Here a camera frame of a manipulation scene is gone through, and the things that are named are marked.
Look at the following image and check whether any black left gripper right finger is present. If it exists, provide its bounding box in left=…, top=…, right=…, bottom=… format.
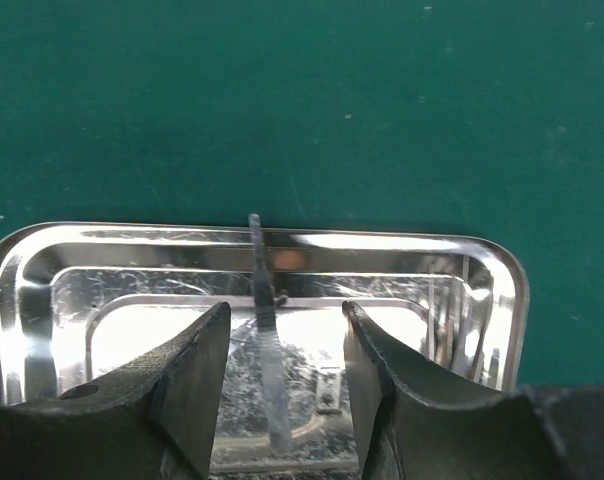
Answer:
left=341, top=299, right=604, bottom=480

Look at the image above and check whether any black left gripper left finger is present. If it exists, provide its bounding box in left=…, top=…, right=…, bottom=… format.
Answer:
left=0, top=302, right=231, bottom=479

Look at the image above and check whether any steel scalpel handle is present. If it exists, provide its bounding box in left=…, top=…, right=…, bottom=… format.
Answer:
left=248, top=213, right=291, bottom=456

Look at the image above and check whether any dark green surgical cloth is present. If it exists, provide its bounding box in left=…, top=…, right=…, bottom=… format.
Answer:
left=0, top=1, right=604, bottom=384

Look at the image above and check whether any stainless steel instrument tray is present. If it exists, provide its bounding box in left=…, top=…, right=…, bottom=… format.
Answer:
left=0, top=223, right=529, bottom=479

